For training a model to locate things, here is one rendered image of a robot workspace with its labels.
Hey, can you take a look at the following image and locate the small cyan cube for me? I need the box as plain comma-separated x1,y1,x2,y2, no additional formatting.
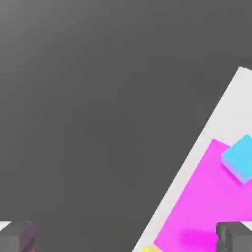
221,133,252,185

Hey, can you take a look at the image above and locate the large magenta box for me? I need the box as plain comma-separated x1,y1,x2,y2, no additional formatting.
153,138,252,252

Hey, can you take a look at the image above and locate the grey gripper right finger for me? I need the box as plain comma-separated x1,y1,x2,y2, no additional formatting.
216,221,252,252

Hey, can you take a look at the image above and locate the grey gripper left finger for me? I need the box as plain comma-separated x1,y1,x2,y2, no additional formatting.
0,220,37,252

